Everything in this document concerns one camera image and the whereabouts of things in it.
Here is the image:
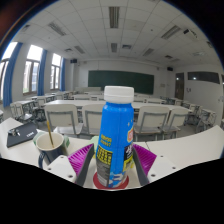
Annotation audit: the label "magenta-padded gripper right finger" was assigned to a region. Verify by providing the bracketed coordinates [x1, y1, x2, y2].
[132, 143, 176, 187]

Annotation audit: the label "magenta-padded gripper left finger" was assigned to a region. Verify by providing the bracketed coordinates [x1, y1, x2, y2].
[44, 143, 96, 187]

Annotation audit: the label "blue drink bottle white cap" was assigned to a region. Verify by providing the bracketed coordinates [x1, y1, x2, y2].
[95, 85, 135, 189]

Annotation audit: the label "dark blue mug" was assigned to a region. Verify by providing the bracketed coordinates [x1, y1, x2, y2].
[34, 131, 68, 169]

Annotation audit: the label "wooden stirring stick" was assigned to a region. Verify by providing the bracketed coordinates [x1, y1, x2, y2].
[45, 119, 55, 148]

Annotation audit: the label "black closed laptop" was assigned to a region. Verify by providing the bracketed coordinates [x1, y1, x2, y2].
[6, 122, 39, 149]

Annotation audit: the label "classroom desks and chairs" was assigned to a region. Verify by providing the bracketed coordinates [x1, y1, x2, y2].
[0, 86, 224, 141]

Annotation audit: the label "bunch of keys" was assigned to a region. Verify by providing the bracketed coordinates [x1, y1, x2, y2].
[8, 128, 21, 137]

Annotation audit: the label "dark classroom door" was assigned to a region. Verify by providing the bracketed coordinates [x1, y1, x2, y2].
[174, 72, 185, 100]

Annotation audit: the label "tall classroom windows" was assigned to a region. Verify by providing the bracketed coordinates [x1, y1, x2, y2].
[0, 41, 63, 98]

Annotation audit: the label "dark green chalkboard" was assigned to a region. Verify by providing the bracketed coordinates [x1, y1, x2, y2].
[87, 69, 155, 95]

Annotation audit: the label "blue window curtains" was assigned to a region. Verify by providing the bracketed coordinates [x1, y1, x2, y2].
[2, 41, 67, 108]

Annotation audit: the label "ceiling mounted projector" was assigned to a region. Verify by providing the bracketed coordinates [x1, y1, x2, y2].
[183, 28, 198, 38]

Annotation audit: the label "ceiling light panels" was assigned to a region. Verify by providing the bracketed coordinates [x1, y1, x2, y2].
[19, 0, 214, 58]

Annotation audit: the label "dark high wall window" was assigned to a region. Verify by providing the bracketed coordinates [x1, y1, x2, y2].
[187, 71, 221, 84]

